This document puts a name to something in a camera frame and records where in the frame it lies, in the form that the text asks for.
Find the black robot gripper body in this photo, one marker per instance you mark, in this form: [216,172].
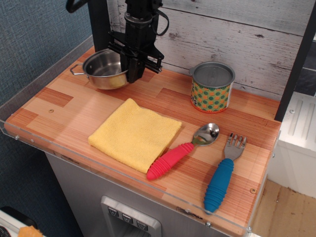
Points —
[138,41]

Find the white cabinet at right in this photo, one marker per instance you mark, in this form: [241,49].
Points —
[293,163]

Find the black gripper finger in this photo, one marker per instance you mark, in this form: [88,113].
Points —
[124,62]
[136,68]

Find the yellow folded cloth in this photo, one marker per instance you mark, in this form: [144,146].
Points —
[134,136]

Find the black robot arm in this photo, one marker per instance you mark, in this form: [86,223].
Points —
[143,11]

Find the black and orange object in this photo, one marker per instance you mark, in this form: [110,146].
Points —
[11,221]

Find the spoon with red handle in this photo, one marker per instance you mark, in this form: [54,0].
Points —
[204,136]

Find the black vertical post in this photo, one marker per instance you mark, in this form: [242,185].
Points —
[298,65]

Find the fork with blue handle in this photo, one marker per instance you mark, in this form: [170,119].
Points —
[217,188]

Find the clear acrylic table guard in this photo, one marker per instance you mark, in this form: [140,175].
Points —
[58,113]

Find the green orange patterned tin can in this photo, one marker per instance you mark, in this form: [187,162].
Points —
[212,83]

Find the grey cabinet with dispenser panel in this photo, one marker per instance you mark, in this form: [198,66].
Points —
[104,207]

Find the small stainless steel pot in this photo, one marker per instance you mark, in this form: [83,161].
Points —
[103,70]

